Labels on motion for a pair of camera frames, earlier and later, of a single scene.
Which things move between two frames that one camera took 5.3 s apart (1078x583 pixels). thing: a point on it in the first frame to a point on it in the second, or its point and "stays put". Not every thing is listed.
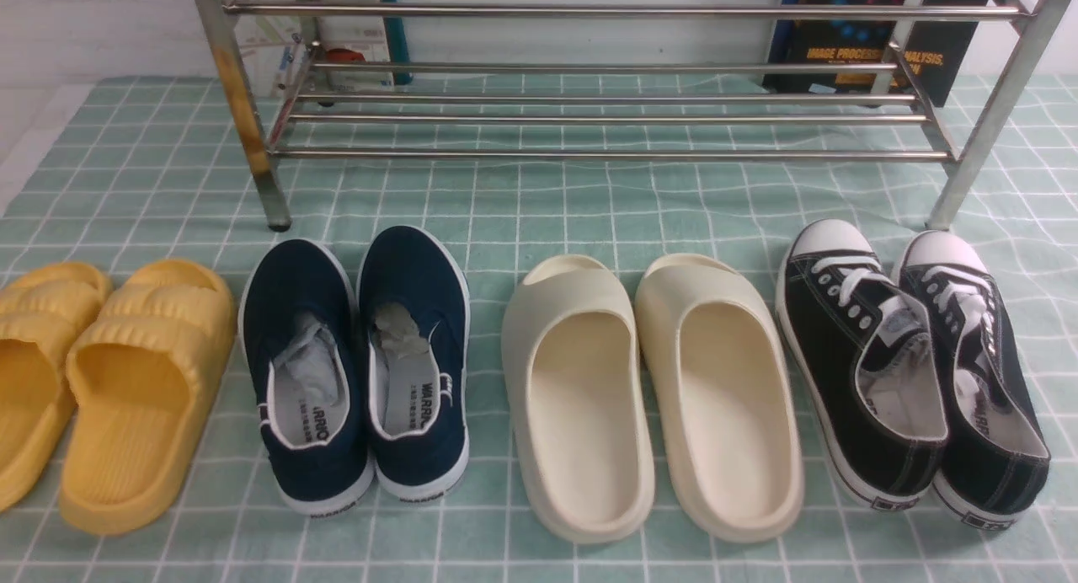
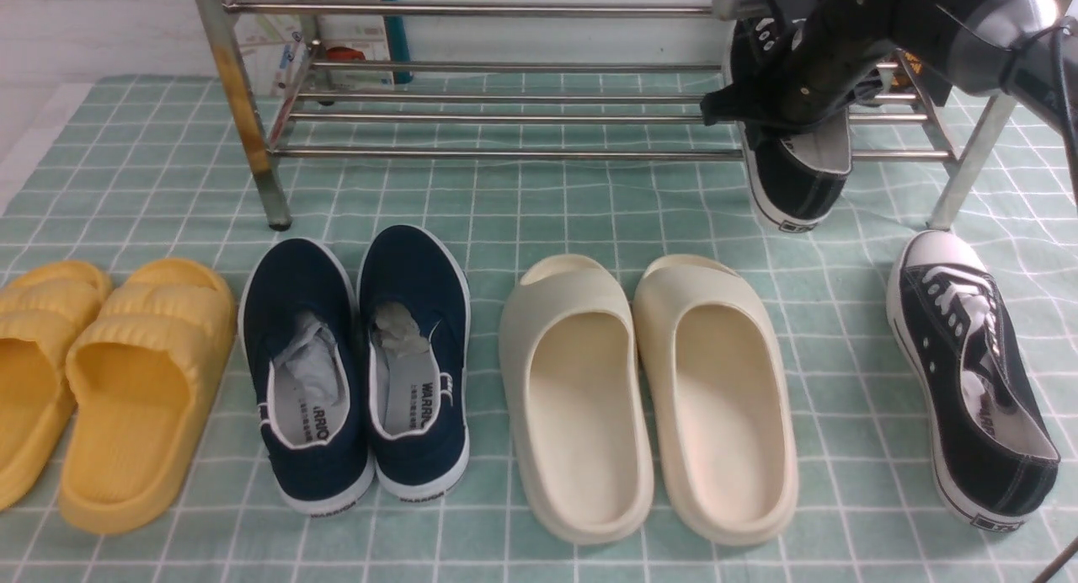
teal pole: (396, 34) stays put
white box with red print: (316, 37) stays put
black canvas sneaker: (995, 462) stays put
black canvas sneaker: (865, 348) to (800, 172)
